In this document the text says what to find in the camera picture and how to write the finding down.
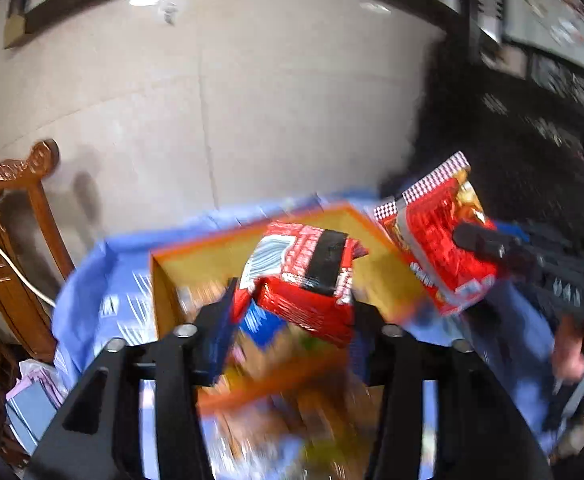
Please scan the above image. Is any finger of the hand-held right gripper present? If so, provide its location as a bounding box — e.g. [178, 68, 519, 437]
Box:
[494, 219, 584, 268]
[452, 222, 584, 328]

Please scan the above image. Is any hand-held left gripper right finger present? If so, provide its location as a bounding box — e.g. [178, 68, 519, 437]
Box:
[349, 301, 558, 480]

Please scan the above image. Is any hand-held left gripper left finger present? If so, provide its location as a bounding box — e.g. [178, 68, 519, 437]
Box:
[24, 277, 240, 480]

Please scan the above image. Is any blue snack packet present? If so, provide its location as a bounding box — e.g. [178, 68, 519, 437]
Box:
[239, 305, 285, 347]

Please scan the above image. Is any red checkered-edge snack packet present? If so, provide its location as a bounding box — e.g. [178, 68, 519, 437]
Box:
[372, 151, 503, 317]

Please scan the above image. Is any orange cardboard box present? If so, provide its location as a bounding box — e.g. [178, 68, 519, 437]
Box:
[149, 202, 410, 411]

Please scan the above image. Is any red black-band snack packet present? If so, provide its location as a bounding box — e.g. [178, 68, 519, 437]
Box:
[234, 220, 370, 348]

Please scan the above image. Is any person's right hand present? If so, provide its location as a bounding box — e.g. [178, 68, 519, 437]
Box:
[552, 310, 584, 386]

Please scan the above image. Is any dark carved wooden bench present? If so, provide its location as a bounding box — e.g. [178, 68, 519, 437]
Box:
[382, 0, 584, 311]

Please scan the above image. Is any blue printed tablecloth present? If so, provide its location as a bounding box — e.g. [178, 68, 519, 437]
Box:
[52, 190, 573, 480]

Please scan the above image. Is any white plastic bag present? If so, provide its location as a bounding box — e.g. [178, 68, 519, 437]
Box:
[17, 360, 69, 397]

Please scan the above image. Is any blue flat box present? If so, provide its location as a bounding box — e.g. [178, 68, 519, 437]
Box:
[5, 387, 59, 457]

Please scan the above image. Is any brown carved wooden chair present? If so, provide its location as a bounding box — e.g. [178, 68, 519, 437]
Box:
[0, 140, 75, 361]

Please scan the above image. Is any white cable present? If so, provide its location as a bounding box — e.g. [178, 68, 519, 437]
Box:
[0, 204, 56, 307]

